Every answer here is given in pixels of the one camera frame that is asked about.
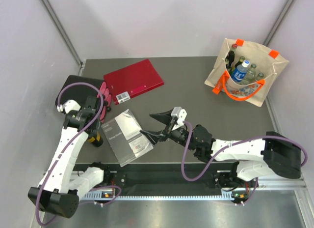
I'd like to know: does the dark bottle red cap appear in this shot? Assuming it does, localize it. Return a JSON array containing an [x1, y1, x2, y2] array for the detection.
[[227, 44, 237, 69]]

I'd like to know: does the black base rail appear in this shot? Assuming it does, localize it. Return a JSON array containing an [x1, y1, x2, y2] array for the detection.
[[73, 163, 261, 197]]

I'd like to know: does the setup guide booklet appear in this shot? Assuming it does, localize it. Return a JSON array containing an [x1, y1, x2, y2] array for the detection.
[[102, 109, 154, 167]]

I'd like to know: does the plastic Pocari Sweat bottle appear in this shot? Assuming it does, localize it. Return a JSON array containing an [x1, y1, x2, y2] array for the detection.
[[231, 60, 250, 83]]

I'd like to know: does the beige canvas tote bag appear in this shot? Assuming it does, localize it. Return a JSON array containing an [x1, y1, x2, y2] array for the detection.
[[205, 38, 289, 107]]

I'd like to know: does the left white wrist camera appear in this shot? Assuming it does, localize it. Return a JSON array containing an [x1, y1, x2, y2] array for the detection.
[[56, 100, 81, 114]]

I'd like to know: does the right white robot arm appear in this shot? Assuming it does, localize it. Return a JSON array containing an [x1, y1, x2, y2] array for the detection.
[[141, 107, 307, 187]]

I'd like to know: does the slotted cable duct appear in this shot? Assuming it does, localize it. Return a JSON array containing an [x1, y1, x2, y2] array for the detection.
[[80, 190, 248, 201]]

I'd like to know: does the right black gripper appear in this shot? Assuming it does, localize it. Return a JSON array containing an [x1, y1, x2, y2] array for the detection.
[[141, 108, 197, 151]]

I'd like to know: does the green bottle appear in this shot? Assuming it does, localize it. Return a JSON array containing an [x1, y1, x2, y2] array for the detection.
[[225, 58, 231, 72], [234, 56, 245, 68]]

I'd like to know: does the yellow black tool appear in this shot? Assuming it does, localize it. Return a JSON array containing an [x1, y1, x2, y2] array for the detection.
[[87, 131, 104, 147]]

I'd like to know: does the clear glass bottle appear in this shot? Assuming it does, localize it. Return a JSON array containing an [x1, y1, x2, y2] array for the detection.
[[254, 73, 264, 82], [241, 63, 257, 85]]

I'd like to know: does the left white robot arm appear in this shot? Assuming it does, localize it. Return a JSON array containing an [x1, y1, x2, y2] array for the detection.
[[27, 96, 113, 218]]

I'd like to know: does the red clip file folder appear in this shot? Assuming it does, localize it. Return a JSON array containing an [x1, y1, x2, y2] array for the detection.
[[104, 59, 164, 105]]

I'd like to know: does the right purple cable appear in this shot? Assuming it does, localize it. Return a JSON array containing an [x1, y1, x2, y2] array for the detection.
[[181, 121, 309, 182]]

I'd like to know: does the black box case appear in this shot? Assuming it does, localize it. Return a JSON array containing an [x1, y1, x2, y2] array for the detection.
[[55, 75, 112, 123]]

